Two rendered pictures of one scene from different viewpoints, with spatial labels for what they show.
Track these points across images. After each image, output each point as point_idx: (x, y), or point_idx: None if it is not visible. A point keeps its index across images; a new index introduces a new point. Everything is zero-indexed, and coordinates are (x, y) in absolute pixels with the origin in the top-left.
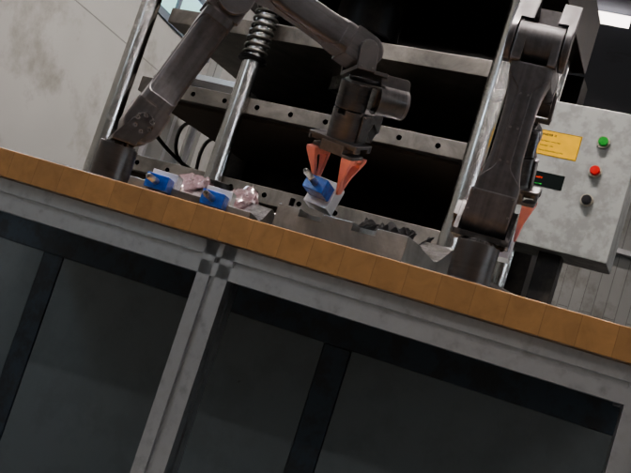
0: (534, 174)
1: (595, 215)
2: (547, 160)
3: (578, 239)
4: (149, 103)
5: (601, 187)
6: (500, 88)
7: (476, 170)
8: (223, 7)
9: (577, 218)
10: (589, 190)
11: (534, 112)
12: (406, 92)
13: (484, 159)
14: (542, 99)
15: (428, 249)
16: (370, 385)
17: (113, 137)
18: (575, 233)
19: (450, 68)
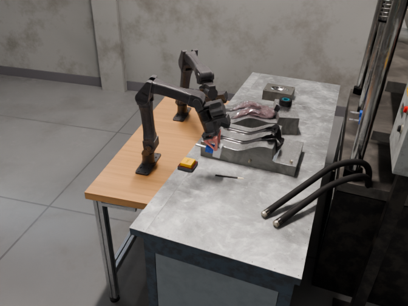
0: (209, 127)
1: (399, 140)
2: (406, 96)
3: (394, 153)
4: None
5: (405, 121)
6: (381, 50)
7: (367, 99)
8: (179, 67)
9: (397, 139)
10: (404, 122)
11: (141, 116)
12: (208, 90)
13: (372, 93)
14: (143, 112)
15: (253, 144)
16: None
17: (175, 102)
18: (394, 149)
19: (407, 27)
